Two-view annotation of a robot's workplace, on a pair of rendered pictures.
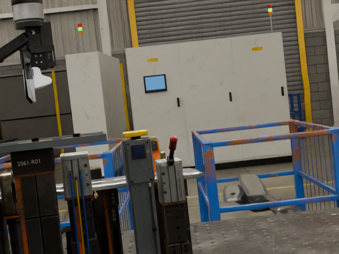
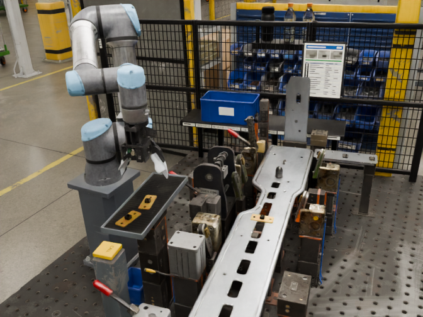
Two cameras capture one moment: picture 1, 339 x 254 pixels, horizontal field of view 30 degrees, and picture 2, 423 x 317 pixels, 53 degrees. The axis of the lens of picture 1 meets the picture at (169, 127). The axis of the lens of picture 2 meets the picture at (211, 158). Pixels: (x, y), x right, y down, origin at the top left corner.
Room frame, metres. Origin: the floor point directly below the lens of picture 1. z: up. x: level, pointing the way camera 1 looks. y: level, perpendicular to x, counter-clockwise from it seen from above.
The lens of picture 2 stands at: (2.32, -0.63, 1.90)
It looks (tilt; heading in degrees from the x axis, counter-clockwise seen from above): 26 degrees down; 118
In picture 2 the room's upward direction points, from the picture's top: 2 degrees counter-clockwise
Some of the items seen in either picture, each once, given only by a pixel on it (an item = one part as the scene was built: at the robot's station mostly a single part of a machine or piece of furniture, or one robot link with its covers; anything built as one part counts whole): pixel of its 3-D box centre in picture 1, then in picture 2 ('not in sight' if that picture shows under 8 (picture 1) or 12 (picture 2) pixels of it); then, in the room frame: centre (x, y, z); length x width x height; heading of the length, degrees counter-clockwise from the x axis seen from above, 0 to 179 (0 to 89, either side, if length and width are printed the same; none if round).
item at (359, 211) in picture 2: not in sight; (366, 187); (2.15, 1.29, 0.84); 0.11 x 0.06 x 0.29; 8
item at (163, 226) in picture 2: (42, 236); (155, 257); (1.57, 0.35, 0.92); 0.10 x 0.08 x 0.45; 98
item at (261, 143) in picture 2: not in sight; (260, 175); (1.66, 1.14, 0.88); 0.04 x 0.04 x 0.36; 8
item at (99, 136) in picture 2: not in sight; (99, 138); (1.25, 0.51, 1.27); 0.13 x 0.12 x 0.14; 41
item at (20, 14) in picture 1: (28, 14); (136, 113); (1.58, 0.32, 1.48); 0.08 x 0.08 x 0.05
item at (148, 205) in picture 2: (35, 140); (147, 200); (1.57, 0.34, 1.17); 0.08 x 0.04 x 0.01; 105
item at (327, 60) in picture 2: not in sight; (322, 70); (1.82, 1.64, 1.30); 0.23 x 0.02 x 0.31; 8
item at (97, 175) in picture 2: not in sight; (102, 165); (1.24, 0.51, 1.15); 0.15 x 0.15 x 0.10
